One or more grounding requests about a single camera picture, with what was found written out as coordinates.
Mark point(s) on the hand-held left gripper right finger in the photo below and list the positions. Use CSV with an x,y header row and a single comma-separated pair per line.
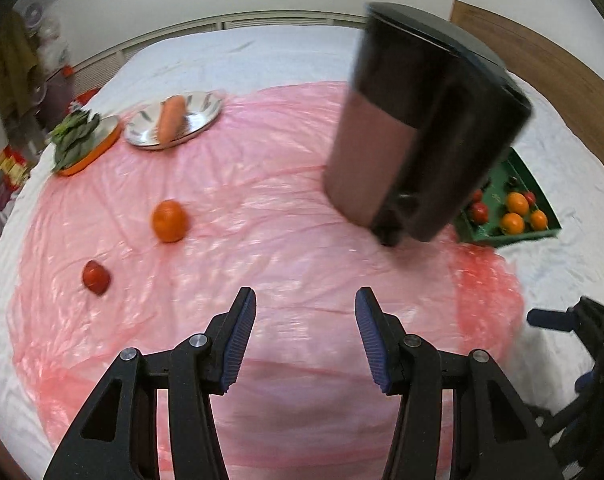
x,y
374,345

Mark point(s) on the brown wooden board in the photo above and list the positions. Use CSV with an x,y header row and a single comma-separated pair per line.
x,y
557,60

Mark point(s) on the pink plastic sheet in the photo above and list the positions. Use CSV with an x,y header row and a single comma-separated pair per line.
x,y
262,185

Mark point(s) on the white plate with black stripes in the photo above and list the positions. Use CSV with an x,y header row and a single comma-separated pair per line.
x,y
192,115

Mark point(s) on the yellow boxes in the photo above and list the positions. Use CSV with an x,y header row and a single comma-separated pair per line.
x,y
11,165

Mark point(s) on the white fan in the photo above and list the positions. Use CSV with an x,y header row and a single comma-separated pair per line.
x,y
34,12

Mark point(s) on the purple bin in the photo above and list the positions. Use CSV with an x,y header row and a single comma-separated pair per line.
x,y
57,95

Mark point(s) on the red box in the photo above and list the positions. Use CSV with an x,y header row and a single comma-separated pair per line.
x,y
86,100

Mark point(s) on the green crate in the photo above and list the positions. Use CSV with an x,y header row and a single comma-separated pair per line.
x,y
537,180

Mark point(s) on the olive hanging jacket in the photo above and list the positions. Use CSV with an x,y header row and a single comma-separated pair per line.
x,y
14,65

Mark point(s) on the small orange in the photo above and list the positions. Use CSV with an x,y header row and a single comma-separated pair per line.
x,y
539,219

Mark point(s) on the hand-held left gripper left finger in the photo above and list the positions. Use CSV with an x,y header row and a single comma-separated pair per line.
x,y
238,345

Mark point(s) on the clear plastic bags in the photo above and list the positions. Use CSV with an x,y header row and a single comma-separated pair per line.
x,y
54,40

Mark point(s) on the small orange mandarin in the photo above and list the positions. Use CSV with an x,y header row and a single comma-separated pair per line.
x,y
169,221

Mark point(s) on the orange carrot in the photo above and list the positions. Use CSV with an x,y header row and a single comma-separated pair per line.
x,y
171,117

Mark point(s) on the orange oval plate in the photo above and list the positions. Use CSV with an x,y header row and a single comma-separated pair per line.
x,y
104,140

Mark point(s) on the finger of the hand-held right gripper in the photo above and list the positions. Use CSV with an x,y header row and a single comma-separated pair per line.
x,y
602,402
552,320

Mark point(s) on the green bok choy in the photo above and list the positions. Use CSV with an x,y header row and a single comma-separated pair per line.
x,y
74,137

